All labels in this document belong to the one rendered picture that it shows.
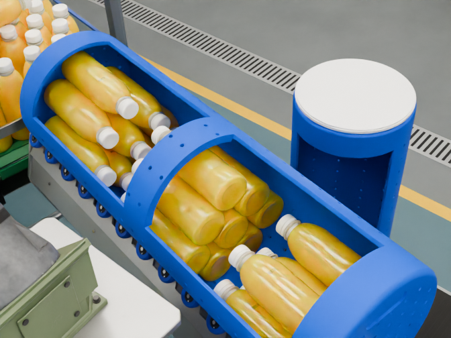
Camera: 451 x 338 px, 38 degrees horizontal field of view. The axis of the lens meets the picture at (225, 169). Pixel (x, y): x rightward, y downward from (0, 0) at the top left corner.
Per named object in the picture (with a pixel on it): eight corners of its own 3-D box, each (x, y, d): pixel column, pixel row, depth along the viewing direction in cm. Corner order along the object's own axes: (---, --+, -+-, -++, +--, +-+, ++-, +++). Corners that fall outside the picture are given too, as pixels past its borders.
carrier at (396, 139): (277, 280, 223) (292, 355, 203) (283, 66, 163) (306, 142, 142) (360, 271, 225) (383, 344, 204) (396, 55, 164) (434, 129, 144)
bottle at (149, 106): (108, 58, 144) (162, 100, 132) (126, 76, 150) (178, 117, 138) (86, 84, 143) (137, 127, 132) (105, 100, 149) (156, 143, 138)
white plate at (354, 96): (285, 63, 162) (285, 67, 163) (307, 136, 142) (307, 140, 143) (395, 53, 163) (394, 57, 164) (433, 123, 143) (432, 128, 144)
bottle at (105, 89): (94, 67, 146) (145, 108, 135) (68, 86, 144) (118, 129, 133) (82, 42, 140) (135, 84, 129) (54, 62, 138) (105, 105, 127)
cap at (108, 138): (101, 127, 130) (106, 131, 129) (117, 128, 133) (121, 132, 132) (95, 144, 131) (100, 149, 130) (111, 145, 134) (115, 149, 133)
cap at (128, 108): (136, 107, 133) (141, 111, 132) (121, 119, 132) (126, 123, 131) (130, 94, 130) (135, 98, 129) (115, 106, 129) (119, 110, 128)
